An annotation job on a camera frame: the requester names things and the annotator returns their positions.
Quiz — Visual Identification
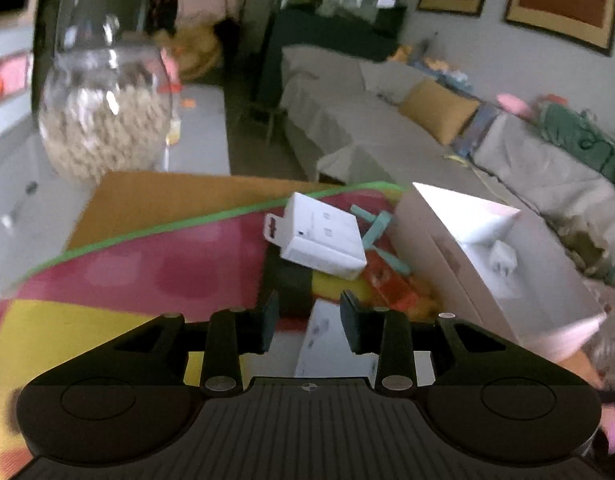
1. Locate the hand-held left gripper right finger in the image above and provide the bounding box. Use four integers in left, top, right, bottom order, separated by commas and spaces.
340, 290, 591, 395

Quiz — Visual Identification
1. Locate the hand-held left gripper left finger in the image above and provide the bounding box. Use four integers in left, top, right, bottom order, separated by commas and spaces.
25, 290, 281, 397

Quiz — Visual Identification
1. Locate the small black box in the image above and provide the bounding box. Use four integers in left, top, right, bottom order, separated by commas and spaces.
262, 249, 314, 319

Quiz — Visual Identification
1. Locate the large white box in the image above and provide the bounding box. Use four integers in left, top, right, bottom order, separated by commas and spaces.
391, 182, 608, 361

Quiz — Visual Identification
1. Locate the flat white box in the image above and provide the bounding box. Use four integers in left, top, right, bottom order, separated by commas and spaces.
294, 299, 379, 379

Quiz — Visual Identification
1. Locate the orange packet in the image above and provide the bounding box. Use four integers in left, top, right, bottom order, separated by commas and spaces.
362, 252, 429, 322

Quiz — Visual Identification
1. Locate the teal block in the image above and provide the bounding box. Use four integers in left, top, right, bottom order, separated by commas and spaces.
360, 211, 394, 252
349, 204, 384, 224
375, 247, 413, 277

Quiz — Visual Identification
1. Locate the small white hang-tab box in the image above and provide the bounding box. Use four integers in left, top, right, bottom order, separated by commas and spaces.
264, 191, 368, 281

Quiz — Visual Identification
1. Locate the colourful duck play mat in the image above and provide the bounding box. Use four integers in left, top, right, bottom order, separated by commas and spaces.
0, 182, 615, 480

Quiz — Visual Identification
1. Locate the grey covered sofa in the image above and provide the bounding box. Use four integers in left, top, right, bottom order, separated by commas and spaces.
280, 44, 615, 281

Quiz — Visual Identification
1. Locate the yellow cushion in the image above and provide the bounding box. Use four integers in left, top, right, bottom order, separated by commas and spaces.
398, 79, 482, 146

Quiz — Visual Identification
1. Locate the blue patterned cushion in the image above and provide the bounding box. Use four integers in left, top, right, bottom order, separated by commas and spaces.
452, 101, 504, 157

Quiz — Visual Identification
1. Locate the glass jar of beige pellets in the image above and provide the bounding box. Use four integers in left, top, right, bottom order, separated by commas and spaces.
38, 0, 174, 184

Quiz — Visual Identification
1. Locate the pile of colourful toys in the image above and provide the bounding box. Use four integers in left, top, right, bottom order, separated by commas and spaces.
386, 41, 469, 92

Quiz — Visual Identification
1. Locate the pink plush toy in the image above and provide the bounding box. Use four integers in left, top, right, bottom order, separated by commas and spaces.
496, 92, 536, 117

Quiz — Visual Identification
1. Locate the dark cabinet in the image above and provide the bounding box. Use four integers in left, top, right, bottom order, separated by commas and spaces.
252, 4, 408, 107

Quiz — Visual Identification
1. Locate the green plush toy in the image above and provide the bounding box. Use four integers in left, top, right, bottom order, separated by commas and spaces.
536, 101, 615, 187

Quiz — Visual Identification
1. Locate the pink garment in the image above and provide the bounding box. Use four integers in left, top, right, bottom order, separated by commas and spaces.
176, 0, 238, 29

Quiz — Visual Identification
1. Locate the white wall shelf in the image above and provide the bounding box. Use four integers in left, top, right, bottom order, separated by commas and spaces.
0, 10, 36, 116

